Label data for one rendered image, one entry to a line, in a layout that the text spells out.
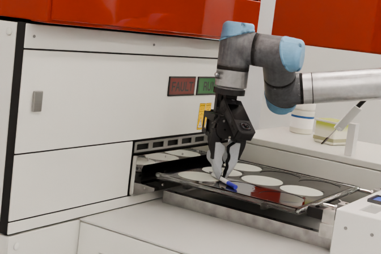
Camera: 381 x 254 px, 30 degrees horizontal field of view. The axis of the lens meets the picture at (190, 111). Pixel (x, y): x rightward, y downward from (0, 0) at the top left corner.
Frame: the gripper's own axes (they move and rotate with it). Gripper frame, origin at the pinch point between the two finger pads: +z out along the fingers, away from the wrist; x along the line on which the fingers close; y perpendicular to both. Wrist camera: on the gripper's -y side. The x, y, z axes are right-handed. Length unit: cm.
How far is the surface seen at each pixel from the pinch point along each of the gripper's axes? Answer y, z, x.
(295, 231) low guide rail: -18.7, 7.5, -9.4
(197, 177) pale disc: 3.9, 1.7, 4.7
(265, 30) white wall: 327, -33, -189
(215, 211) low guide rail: -2.1, 8.3, 1.8
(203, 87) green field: 21.6, -17.7, -2.2
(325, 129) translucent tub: 21.0, -8.7, -41.1
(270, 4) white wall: 329, -53, -192
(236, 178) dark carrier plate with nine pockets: 3.0, 1.7, -5.4
